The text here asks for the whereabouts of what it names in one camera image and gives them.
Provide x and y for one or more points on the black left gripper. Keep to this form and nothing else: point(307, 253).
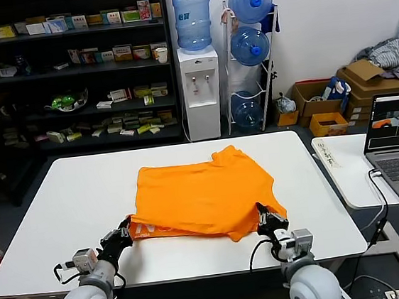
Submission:
point(113, 244)

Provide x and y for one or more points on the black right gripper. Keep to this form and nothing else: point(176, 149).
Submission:
point(273, 225)

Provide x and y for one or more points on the orange t-shirt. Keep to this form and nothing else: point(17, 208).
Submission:
point(204, 192)

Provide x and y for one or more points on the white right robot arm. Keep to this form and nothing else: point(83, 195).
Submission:
point(313, 284)

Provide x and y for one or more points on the grey striped clothes pile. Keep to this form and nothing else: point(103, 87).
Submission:
point(388, 52)

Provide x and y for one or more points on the large white work table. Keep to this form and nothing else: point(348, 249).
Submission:
point(66, 206)

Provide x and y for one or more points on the white power strip with writing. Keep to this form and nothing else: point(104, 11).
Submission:
point(326, 154)

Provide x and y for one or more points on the small white side table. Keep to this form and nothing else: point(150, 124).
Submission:
point(353, 183)

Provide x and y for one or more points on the small yellow box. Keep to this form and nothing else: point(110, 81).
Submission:
point(287, 119)

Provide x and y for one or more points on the orange yellow open box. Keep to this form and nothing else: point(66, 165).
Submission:
point(329, 129)

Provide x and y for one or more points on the white metal jug rack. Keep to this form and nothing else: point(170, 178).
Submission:
point(265, 106)

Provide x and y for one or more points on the grey plastic bag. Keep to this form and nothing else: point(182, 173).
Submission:
point(284, 105)

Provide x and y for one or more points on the white water dispenser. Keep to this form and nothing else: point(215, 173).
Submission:
point(203, 120)

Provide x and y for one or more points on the red-rimmed open cardboard box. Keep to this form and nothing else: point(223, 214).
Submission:
point(318, 107)

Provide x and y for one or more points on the white flat medicine box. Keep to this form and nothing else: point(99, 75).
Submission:
point(104, 104)

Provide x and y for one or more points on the red white medicine box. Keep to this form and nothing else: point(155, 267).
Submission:
point(119, 94)

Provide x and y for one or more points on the black stand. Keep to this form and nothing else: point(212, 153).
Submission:
point(273, 75)

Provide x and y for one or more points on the bowl with green fruit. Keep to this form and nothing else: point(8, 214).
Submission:
point(65, 102)

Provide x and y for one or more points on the blue white plush toy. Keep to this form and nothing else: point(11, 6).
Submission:
point(331, 86)

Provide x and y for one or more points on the closed brown cardboard box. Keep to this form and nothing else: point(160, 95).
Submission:
point(358, 103)

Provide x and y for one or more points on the white floor power strip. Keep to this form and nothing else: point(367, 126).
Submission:
point(397, 295)

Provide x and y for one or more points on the open brown cardboard box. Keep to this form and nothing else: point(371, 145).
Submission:
point(362, 71)

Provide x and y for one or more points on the white paper cup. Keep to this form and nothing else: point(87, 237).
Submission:
point(161, 55)

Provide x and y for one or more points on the black shelf unit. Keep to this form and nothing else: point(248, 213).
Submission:
point(34, 76)

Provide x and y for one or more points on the dark blue hanging cloth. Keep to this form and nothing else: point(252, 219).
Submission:
point(267, 24)

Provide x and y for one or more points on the labelled blue water jug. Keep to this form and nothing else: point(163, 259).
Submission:
point(194, 31)

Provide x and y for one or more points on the pink hanging cloth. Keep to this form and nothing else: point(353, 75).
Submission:
point(224, 17)

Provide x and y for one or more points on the green white medicine box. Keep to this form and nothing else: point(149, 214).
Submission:
point(111, 18)

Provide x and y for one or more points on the white green carton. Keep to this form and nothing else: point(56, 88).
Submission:
point(79, 22)

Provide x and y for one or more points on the flat yellow carton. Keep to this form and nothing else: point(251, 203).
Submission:
point(94, 19)

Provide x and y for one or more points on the blue white carton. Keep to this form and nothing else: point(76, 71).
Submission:
point(56, 25)

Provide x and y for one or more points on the tall pink carton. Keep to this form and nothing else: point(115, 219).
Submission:
point(144, 10)

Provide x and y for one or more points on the white flat carton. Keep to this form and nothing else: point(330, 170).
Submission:
point(36, 29)

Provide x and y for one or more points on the orange carton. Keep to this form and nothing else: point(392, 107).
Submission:
point(156, 10)

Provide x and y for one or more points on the yellow medicine box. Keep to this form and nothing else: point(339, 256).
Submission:
point(4, 32)

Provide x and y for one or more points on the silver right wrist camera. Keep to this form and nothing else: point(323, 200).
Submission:
point(303, 240)

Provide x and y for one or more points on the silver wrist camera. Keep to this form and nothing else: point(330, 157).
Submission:
point(303, 240)
point(84, 261)

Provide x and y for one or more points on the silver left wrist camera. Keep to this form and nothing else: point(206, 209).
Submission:
point(84, 261)

